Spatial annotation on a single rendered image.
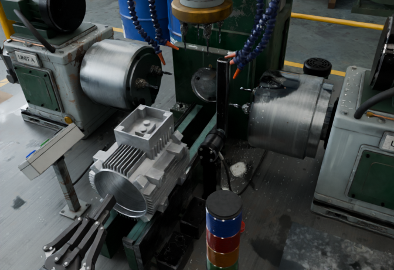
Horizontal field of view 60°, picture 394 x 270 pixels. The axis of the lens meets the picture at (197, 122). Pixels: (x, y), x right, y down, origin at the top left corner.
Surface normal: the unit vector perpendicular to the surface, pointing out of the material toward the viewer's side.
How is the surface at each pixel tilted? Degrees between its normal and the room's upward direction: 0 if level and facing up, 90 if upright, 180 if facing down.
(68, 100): 90
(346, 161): 90
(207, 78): 90
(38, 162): 50
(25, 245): 0
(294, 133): 81
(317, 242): 0
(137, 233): 0
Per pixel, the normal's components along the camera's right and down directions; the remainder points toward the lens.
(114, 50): -0.15, -0.60
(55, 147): 0.68, -0.33
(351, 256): -0.03, -0.80
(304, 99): -0.25, -0.39
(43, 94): -0.42, 0.55
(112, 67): -0.32, -0.14
